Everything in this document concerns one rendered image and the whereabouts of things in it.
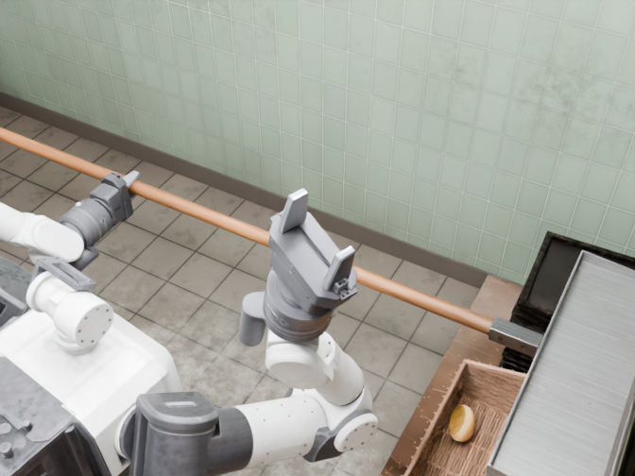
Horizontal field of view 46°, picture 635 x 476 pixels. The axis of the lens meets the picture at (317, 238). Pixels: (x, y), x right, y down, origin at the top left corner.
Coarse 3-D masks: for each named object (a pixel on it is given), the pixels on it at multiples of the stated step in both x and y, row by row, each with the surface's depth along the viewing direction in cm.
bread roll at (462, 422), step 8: (456, 408) 191; (464, 408) 189; (456, 416) 189; (464, 416) 187; (472, 416) 188; (456, 424) 187; (464, 424) 186; (472, 424) 187; (456, 432) 186; (464, 432) 185; (472, 432) 187; (456, 440) 186; (464, 440) 186
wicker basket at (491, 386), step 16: (464, 368) 189; (480, 368) 188; (496, 368) 185; (464, 384) 196; (480, 384) 192; (496, 384) 189; (512, 384) 186; (448, 400) 183; (464, 400) 198; (480, 400) 197; (496, 400) 193; (512, 400) 190; (448, 416) 194; (480, 416) 194; (496, 416) 195; (432, 432) 176; (448, 432) 191; (480, 432) 191; (496, 432) 191; (416, 448) 172; (432, 448) 188; (448, 448) 188; (464, 448) 188; (480, 448) 188; (416, 464) 172; (432, 464) 185; (448, 464) 185; (464, 464) 185; (480, 464) 185
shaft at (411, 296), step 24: (24, 144) 179; (72, 168) 174; (96, 168) 171; (144, 192) 166; (192, 216) 162; (216, 216) 159; (264, 240) 155; (384, 288) 145; (408, 288) 144; (432, 312) 142; (456, 312) 139
